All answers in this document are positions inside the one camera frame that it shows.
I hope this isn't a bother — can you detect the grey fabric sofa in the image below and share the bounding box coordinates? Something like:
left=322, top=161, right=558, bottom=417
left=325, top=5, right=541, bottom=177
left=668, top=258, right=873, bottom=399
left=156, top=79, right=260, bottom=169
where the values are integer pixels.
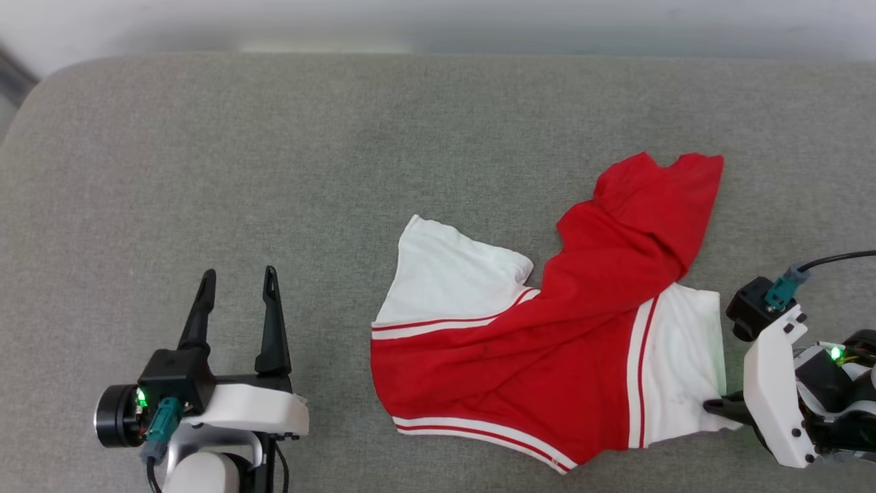
left=0, top=53, right=876, bottom=493

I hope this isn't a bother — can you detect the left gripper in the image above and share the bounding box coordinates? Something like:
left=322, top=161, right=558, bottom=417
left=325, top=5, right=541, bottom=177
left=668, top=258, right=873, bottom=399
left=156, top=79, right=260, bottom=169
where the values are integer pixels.
left=178, top=265, right=310, bottom=440

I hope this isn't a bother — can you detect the red and white garment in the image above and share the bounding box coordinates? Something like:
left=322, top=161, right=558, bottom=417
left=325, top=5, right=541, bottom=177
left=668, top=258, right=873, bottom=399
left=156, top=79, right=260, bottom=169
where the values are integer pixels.
left=370, top=151, right=743, bottom=475

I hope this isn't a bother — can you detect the thin dark cable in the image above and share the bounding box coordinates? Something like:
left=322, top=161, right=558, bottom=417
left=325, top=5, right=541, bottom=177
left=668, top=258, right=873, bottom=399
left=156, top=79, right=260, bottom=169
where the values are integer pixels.
left=272, top=438, right=290, bottom=493

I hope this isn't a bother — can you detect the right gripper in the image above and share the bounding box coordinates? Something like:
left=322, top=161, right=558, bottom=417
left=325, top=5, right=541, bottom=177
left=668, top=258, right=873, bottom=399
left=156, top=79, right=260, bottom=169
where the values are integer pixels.
left=704, top=305, right=856, bottom=470

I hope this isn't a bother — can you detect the right camera teal-plug cable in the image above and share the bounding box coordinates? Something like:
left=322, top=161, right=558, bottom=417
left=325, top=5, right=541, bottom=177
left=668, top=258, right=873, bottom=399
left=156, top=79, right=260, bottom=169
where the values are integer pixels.
left=765, top=251, right=876, bottom=312

